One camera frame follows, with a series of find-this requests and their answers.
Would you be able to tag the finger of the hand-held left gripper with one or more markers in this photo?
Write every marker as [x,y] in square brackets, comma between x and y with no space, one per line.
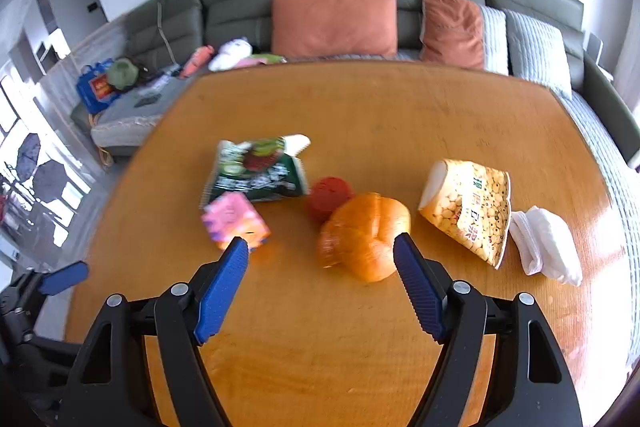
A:
[62,278]

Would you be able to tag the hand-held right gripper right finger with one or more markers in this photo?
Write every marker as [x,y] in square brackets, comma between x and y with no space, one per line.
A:
[420,292]

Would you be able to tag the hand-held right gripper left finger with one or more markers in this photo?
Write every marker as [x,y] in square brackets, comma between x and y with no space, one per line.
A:
[220,297]

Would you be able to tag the pink snack packet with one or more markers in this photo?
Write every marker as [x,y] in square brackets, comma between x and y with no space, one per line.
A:
[232,217]

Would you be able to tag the orange bread bun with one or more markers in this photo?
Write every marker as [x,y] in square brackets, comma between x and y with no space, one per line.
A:
[360,232]

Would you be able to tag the crushed yellow paper cup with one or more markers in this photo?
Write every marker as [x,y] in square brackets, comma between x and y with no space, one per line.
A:
[465,207]

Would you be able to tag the black umbrella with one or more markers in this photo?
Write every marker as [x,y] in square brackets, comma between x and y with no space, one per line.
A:
[28,157]
[50,182]

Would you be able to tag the green snack packet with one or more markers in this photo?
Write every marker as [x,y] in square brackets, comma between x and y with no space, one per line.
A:
[255,172]

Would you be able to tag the red bottle cap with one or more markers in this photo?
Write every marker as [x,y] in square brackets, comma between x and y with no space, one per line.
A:
[327,197]

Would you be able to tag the white sock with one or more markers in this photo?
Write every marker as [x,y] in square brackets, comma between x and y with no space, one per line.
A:
[550,242]

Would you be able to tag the grey fringed sofa mat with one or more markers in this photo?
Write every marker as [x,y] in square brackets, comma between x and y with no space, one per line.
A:
[130,122]

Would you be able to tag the blue shopping bag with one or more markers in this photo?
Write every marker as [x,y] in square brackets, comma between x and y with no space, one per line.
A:
[95,89]

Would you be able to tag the green hat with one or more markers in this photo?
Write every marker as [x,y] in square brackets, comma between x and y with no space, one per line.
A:
[122,74]

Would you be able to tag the orange plush toy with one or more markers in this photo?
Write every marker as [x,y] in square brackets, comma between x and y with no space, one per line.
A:
[196,62]

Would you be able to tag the pink and green plush toy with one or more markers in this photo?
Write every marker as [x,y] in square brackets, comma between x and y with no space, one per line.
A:
[262,59]

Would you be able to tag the white plush toy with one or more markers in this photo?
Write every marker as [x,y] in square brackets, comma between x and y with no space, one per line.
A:
[230,54]

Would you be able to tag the narrow grey striped cushion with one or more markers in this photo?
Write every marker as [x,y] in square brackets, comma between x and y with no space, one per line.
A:
[495,42]

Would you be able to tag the narrow orange cushion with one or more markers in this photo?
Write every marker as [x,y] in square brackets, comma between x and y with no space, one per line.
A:
[450,32]

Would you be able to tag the wide grey striped cushion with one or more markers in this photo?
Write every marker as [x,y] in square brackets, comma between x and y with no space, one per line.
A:
[537,52]

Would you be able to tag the wide orange cushion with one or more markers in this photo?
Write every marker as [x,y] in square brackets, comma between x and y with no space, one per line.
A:
[335,22]

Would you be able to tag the dark wall switch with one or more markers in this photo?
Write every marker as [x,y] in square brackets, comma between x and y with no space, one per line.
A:
[92,7]

